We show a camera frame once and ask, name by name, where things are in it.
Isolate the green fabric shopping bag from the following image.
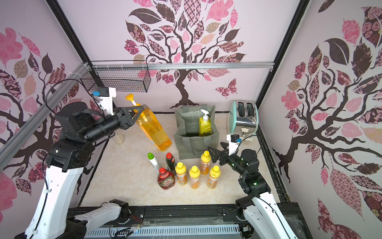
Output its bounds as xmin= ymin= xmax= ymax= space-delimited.
xmin=174 ymin=105 xmax=219 ymax=160

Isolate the yellow pump soap bottle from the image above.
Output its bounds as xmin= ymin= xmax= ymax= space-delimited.
xmin=199 ymin=109 xmax=212 ymax=136

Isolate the red soap bottle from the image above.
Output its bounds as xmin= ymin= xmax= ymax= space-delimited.
xmin=157 ymin=167 xmax=175 ymax=190

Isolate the large orange pump soap bottle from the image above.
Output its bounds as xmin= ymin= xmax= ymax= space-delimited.
xmin=137 ymin=105 xmax=172 ymax=151

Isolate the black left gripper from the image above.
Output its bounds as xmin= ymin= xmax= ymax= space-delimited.
xmin=82 ymin=105 xmax=144 ymax=142

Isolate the orange bottle yellow cap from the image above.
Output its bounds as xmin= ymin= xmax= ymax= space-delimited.
xmin=208 ymin=165 xmax=221 ymax=189
xmin=175 ymin=162 xmax=188 ymax=186
xmin=189 ymin=166 xmax=201 ymax=189
xmin=201 ymin=150 xmax=211 ymax=175

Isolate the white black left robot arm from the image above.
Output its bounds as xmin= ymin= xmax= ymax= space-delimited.
xmin=16 ymin=102 xmax=144 ymax=239

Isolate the white bottle green cap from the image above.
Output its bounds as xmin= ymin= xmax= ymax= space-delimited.
xmin=147 ymin=152 xmax=161 ymax=173

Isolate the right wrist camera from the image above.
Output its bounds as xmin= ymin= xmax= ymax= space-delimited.
xmin=227 ymin=134 xmax=241 ymax=155

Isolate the clear glass cup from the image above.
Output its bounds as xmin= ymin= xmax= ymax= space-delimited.
xmin=113 ymin=134 xmax=125 ymax=145

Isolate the white slotted cable duct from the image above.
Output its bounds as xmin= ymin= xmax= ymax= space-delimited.
xmin=85 ymin=225 xmax=242 ymax=239

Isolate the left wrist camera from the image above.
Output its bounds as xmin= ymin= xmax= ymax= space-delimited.
xmin=93 ymin=87 xmax=116 ymax=116

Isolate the mint chrome toaster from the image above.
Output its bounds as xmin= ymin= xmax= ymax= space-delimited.
xmin=227 ymin=100 xmax=259 ymax=139

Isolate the black wire basket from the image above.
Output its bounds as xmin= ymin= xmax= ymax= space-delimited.
xmin=81 ymin=60 xmax=151 ymax=93

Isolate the dark green bottle red cap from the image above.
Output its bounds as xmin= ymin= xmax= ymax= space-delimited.
xmin=166 ymin=152 xmax=176 ymax=175

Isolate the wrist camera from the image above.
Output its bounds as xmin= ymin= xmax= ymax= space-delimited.
xmin=93 ymin=87 xmax=116 ymax=116
xmin=227 ymin=134 xmax=241 ymax=155

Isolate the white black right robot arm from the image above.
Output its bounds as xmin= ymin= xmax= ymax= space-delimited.
xmin=208 ymin=142 xmax=297 ymax=239

